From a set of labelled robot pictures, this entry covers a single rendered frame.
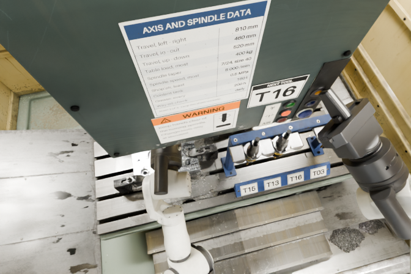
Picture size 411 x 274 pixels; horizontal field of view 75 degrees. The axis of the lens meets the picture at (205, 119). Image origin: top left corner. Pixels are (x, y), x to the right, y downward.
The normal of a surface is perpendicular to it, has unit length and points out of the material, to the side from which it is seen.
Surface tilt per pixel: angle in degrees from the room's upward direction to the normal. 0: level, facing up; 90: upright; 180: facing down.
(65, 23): 90
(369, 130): 30
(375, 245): 13
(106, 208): 0
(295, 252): 8
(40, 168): 24
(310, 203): 7
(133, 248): 0
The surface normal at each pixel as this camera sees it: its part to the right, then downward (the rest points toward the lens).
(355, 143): 0.33, -0.08
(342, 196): -0.41, -0.33
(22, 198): 0.39, -0.51
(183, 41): 0.23, 0.86
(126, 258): -0.01, -0.46
